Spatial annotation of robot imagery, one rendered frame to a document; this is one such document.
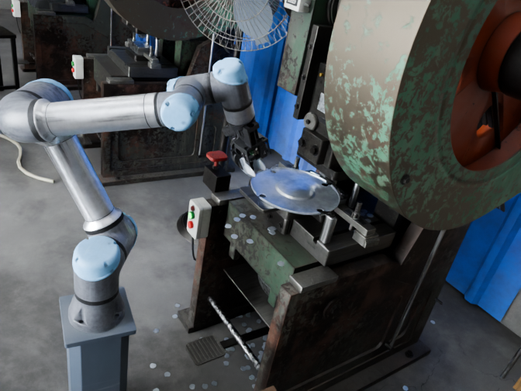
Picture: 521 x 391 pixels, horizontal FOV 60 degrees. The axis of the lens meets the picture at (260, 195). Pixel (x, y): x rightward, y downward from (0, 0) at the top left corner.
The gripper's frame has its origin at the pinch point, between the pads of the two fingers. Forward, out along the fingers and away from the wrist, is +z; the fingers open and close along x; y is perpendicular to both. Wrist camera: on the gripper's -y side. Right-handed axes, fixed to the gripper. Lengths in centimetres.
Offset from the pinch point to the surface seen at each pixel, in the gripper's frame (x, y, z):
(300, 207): 7.6, 10.5, 13.0
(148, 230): -22, -95, 85
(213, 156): 2.5, -31.1, 12.7
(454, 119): 31, 42, -20
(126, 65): 19, -158, 25
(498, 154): 48, 45, -1
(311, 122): 24.8, -1.6, -2.9
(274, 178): 11.2, -7.3, 14.5
